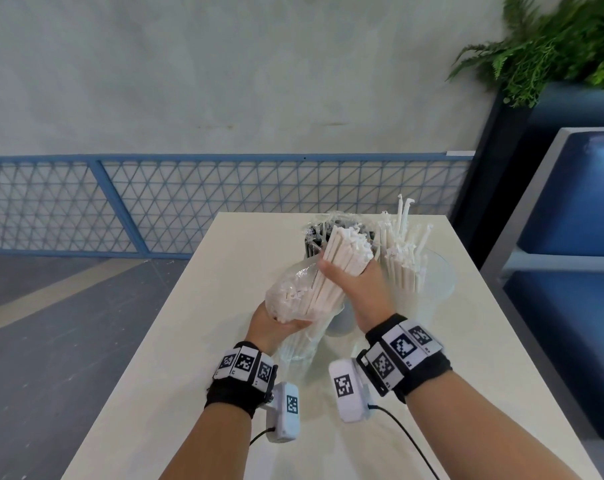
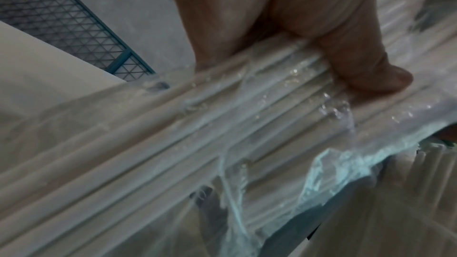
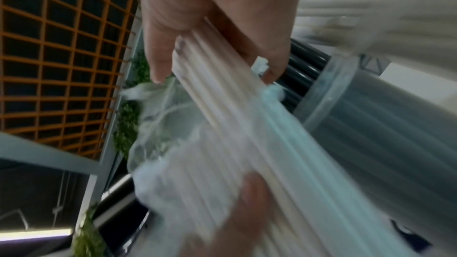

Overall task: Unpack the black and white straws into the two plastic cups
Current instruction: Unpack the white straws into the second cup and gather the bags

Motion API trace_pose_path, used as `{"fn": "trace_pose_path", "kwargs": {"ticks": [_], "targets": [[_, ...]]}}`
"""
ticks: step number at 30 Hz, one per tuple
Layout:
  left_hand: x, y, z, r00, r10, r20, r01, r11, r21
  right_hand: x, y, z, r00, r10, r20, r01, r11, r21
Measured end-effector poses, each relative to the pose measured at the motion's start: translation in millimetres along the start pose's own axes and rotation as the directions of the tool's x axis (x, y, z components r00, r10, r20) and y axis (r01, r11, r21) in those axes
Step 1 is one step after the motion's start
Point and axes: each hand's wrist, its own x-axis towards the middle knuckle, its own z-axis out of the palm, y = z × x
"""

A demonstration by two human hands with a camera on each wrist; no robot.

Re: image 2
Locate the person's left hand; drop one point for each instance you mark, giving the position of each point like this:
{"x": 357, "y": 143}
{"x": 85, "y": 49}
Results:
{"x": 285, "y": 2}

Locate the bunch of white straws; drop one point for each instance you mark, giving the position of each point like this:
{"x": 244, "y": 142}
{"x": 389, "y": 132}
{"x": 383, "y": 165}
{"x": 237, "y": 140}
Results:
{"x": 410, "y": 199}

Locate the pack of white straws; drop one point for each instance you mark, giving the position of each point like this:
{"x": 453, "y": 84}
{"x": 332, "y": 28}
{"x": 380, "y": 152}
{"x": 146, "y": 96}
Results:
{"x": 125, "y": 151}

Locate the clear bag of white straws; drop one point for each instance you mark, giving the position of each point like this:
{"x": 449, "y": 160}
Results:
{"x": 328, "y": 171}

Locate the blue mesh fence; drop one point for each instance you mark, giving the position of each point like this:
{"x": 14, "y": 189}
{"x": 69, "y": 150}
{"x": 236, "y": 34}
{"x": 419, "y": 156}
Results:
{"x": 53, "y": 10}

